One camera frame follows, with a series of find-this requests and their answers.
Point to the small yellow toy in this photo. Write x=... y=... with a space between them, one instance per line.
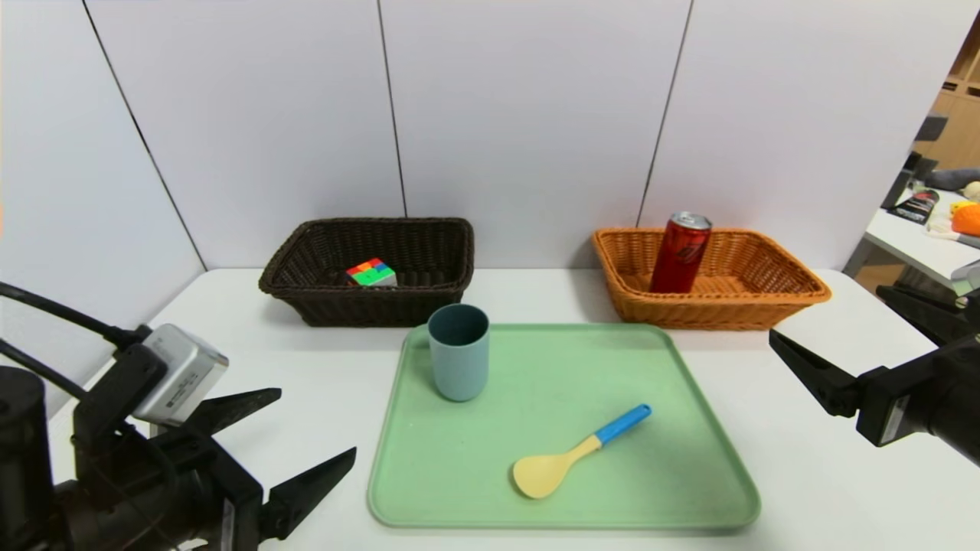
x=961 y=207

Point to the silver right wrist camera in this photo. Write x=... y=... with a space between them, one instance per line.
x=968 y=273

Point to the black office chair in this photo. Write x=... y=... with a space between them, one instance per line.
x=930 y=126

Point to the dark brown wicker basket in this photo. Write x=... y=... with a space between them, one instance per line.
x=321 y=306

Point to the red soda can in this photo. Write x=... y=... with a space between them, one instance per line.
x=680 y=256

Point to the grey plush toy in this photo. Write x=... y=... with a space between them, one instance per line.
x=953 y=180

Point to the wooden shelf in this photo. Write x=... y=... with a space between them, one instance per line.
x=961 y=115

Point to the orange wicker basket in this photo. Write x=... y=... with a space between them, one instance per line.
x=735 y=306

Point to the cream round toy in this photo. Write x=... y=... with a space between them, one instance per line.
x=972 y=191

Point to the multicoloured puzzle cube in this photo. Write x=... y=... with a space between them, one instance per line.
x=371 y=274

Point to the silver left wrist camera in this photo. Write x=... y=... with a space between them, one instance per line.
x=180 y=375

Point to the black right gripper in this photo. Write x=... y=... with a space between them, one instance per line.
x=882 y=413

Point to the white side table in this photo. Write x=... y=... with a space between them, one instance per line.
x=919 y=249

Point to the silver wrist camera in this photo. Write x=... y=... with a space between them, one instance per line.
x=180 y=375
x=968 y=273

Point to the light green plastic tray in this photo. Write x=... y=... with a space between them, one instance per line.
x=459 y=474

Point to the black red box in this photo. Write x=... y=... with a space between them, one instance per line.
x=917 y=207

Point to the blue-grey plastic cup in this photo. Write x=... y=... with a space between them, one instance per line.
x=459 y=367

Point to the dark round bin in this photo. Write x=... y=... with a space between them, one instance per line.
x=915 y=277

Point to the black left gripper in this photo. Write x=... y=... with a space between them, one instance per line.
x=233 y=493

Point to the orange plush toy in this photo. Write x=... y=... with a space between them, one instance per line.
x=968 y=222

